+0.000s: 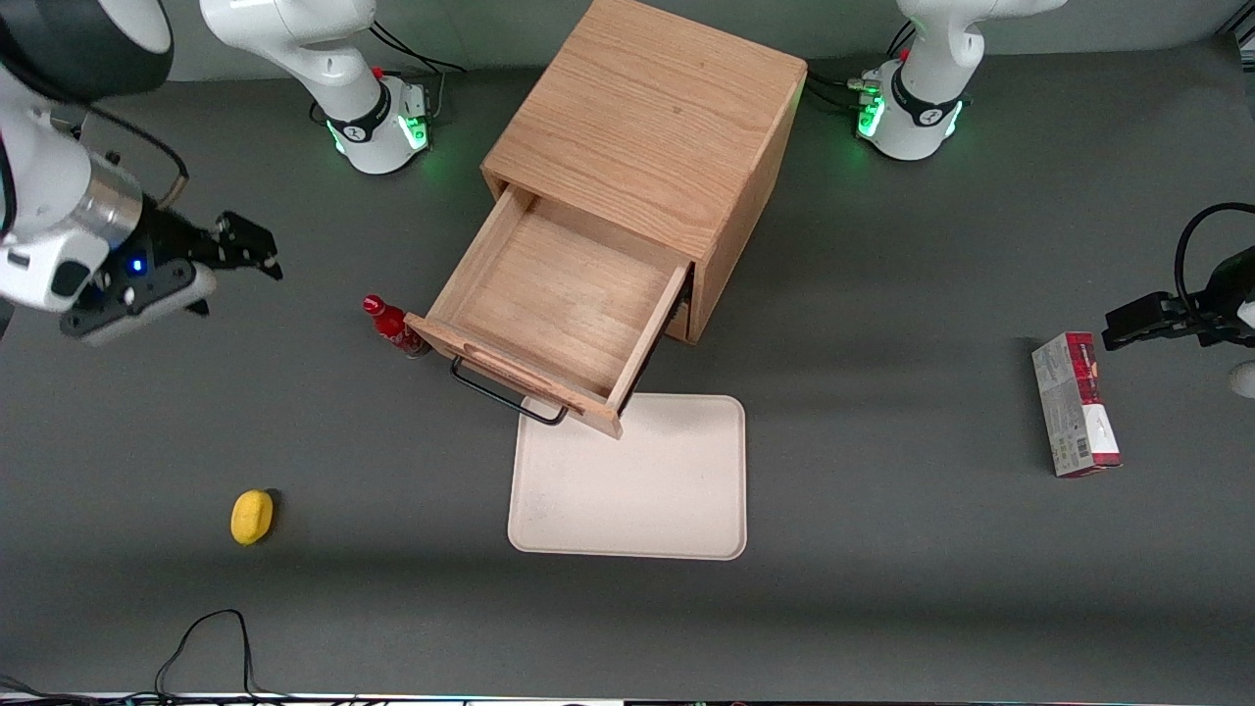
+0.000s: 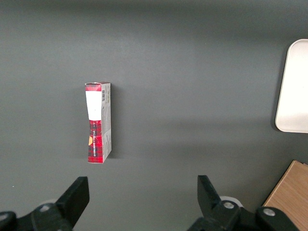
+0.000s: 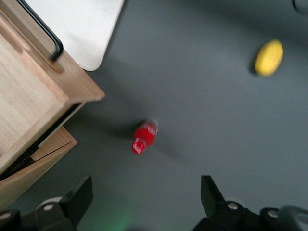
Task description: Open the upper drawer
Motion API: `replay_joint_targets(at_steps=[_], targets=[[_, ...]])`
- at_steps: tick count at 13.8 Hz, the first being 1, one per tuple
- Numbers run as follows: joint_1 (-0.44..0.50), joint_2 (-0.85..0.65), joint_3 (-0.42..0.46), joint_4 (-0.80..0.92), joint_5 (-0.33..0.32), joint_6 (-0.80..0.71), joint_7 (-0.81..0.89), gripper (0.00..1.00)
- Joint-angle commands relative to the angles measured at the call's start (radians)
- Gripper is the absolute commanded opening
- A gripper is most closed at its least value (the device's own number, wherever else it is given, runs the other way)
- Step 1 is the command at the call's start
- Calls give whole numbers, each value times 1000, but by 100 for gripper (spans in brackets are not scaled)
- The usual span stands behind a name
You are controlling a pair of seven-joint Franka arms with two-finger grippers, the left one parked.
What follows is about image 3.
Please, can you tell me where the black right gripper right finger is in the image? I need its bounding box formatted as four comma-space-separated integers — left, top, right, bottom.
192, 175, 261, 231

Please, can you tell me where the red soda bottle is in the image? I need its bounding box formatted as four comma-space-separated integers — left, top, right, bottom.
131, 118, 159, 156

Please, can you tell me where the wooden drawer with handle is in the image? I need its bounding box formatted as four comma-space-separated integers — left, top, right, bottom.
0, 0, 106, 175

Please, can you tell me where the yellow lemon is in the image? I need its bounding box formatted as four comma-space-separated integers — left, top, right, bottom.
254, 39, 284, 77

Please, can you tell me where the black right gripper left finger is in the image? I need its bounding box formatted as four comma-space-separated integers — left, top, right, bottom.
35, 175, 94, 231

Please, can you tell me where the beige rectangular tray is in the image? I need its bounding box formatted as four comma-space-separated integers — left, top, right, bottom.
23, 0, 126, 72

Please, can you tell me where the black metal drawer handle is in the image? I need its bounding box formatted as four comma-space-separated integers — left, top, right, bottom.
16, 0, 64, 62

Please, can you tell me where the wooden drawer cabinet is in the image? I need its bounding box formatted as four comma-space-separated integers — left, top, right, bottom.
0, 125, 78, 213

